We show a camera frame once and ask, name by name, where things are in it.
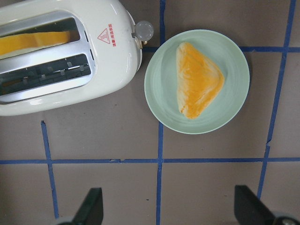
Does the bread slice in toaster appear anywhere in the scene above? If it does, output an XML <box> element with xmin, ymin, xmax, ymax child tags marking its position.
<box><xmin>0</xmin><ymin>31</ymin><xmax>72</xmax><ymax>56</ymax></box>

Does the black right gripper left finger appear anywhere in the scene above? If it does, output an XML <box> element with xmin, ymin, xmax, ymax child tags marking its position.
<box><xmin>56</xmin><ymin>187</ymin><xmax>104</xmax><ymax>225</ymax></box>

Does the light green plate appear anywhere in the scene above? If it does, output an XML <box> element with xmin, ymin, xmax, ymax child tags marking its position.
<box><xmin>144</xmin><ymin>30</ymin><xmax>250</xmax><ymax>135</ymax></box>

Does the white two-slot toaster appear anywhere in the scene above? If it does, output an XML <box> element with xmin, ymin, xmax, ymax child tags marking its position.
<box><xmin>0</xmin><ymin>0</ymin><xmax>154</xmax><ymax>116</ymax></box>

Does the triangular toast on plate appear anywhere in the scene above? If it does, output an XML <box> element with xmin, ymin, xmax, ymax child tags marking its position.
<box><xmin>176</xmin><ymin>42</ymin><xmax>225</xmax><ymax>119</ymax></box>

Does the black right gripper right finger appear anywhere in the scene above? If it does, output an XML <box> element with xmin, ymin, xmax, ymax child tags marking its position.
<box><xmin>234</xmin><ymin>185</ymin><xmax>300</xmax><ymax>225</ymax></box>

